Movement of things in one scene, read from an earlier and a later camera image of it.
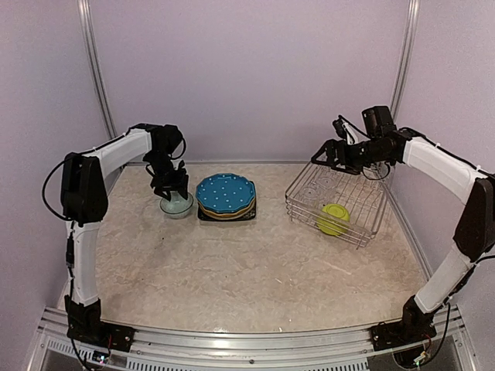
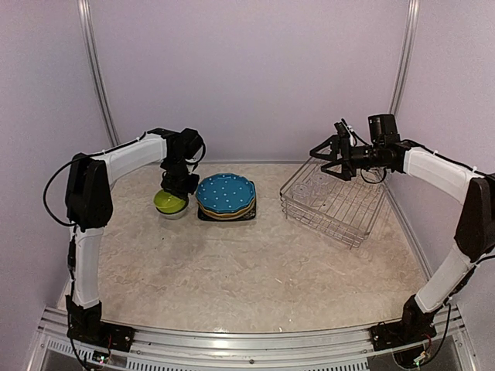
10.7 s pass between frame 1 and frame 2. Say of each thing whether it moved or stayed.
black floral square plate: stayed
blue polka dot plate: stayed
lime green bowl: moved
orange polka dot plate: stayed
